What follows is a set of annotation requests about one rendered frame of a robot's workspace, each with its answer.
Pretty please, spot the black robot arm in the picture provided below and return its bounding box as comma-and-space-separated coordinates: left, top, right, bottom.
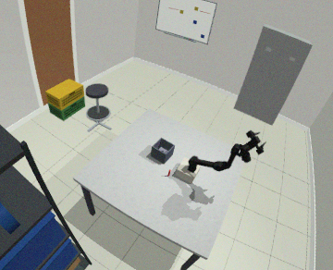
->
188, 135, 260, 173

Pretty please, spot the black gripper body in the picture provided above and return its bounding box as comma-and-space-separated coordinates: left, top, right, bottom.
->
246, 130, 264, 155

